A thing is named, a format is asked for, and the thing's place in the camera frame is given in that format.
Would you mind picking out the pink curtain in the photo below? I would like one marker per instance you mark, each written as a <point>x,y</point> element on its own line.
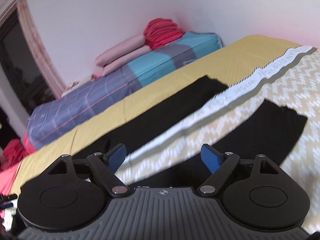
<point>36,47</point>

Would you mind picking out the red folded cloth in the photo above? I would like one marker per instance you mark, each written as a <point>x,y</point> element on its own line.
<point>161,31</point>

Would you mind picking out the pink folded blanket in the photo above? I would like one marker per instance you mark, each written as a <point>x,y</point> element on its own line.
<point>120,54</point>

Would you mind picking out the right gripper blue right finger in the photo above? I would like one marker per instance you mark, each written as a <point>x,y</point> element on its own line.
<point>221,166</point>

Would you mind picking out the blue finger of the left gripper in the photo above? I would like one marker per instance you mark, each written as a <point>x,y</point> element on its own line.
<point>6,201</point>

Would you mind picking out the pink fleece blanket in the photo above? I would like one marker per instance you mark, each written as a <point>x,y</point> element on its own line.
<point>8,176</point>

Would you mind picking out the blue plaid folded quilt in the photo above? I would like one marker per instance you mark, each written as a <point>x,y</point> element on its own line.
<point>51,120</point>

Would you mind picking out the red clothes pile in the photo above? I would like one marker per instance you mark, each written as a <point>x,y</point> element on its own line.
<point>13,153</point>

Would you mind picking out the black knit pants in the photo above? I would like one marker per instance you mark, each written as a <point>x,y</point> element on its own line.
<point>163,143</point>

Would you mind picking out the yellow patterned bedspread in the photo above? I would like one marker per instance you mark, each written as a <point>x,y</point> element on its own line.
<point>59,199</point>

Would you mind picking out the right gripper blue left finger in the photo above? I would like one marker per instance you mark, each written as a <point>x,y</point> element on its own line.
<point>104,167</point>

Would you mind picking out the dark window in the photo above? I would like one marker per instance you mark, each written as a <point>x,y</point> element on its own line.
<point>20,67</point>

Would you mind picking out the white cloth behind quilt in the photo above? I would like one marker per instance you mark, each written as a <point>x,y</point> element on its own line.
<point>77,84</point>

